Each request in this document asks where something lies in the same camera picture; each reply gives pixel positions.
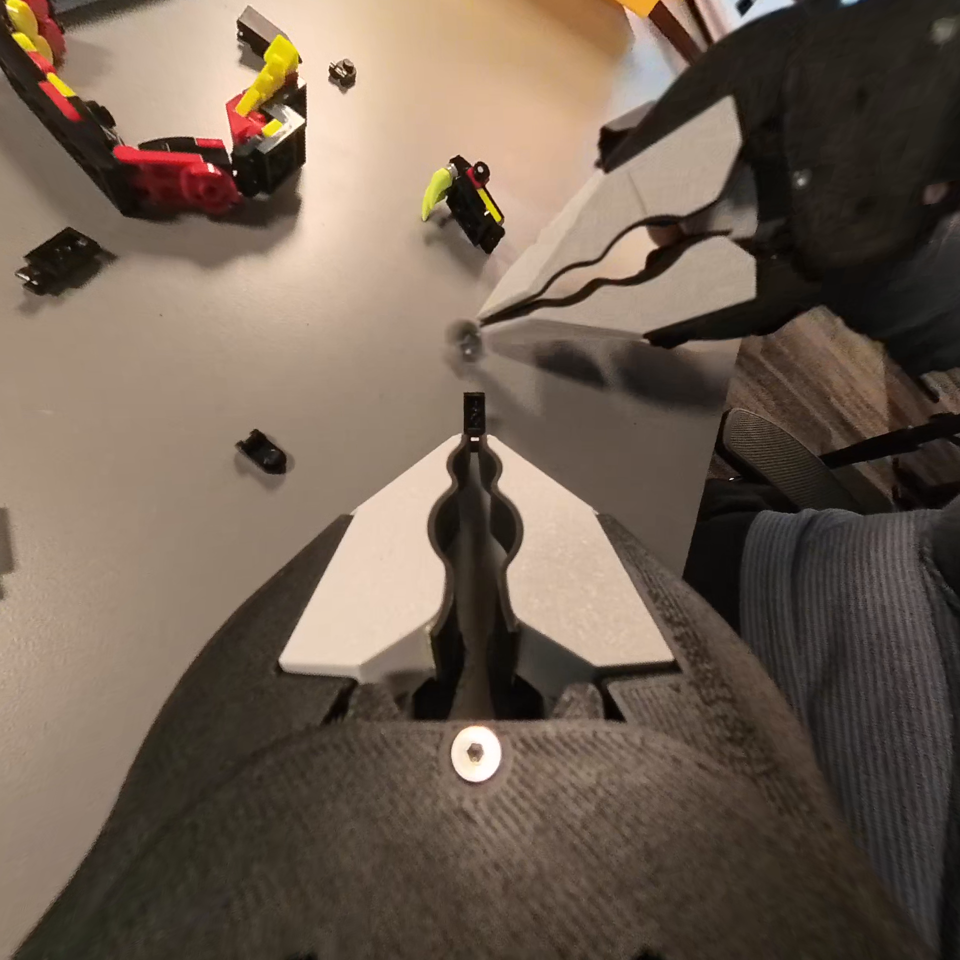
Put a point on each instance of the small round black lego piece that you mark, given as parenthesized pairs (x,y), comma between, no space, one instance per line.
(342,73)

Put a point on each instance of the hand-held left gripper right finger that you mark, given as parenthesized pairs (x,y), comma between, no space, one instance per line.
(585,592)

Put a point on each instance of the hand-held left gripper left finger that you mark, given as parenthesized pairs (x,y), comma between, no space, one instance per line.
(360,592)

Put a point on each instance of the black mesh office chair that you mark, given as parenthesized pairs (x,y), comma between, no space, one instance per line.
(780,457)

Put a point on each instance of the person's grey ribbed pants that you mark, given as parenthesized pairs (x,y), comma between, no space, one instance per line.
(847,675)

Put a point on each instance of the black lego slope brick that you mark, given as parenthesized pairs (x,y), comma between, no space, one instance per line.
(255,26)

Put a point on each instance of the small black lego clip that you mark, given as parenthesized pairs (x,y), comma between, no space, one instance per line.
(262,451)

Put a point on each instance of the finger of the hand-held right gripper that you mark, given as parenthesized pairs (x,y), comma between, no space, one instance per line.
(697,285)
(645,187)

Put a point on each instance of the red black yellow lego snake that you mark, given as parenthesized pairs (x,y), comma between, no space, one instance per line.
(172,165)

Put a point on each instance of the person's right forearm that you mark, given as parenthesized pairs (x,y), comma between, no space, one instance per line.
(915,300)

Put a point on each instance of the yellow plastic bin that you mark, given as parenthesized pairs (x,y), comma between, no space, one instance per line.
(636,6)

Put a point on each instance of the black lego plate with clip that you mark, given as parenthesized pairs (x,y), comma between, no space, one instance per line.
(60,259)

